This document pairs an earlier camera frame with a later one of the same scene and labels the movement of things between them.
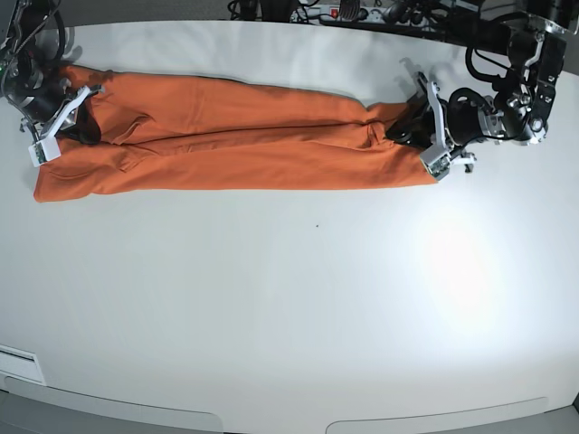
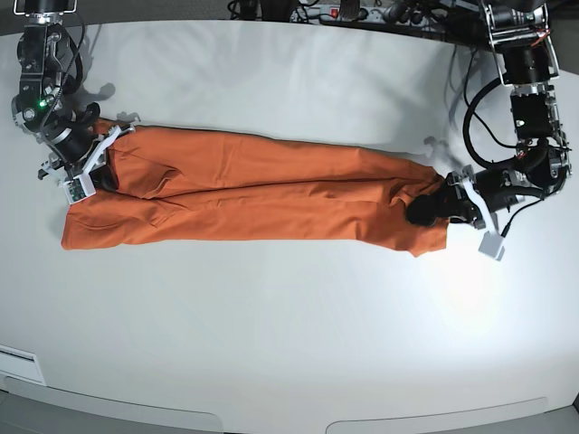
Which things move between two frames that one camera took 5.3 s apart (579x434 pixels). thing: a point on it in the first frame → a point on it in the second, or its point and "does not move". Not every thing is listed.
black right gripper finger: x=417 y=115 → x=446 y=201
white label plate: x=22 y=363 does not move
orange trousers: x=178 y=136 → x=178 y=186
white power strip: x=333 y=14 does not move
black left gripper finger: x=86 y=129 → x=104 y=178
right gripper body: x=469 y=116 → x=495 y=185
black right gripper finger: x=422 y=135 → x=427 y=215
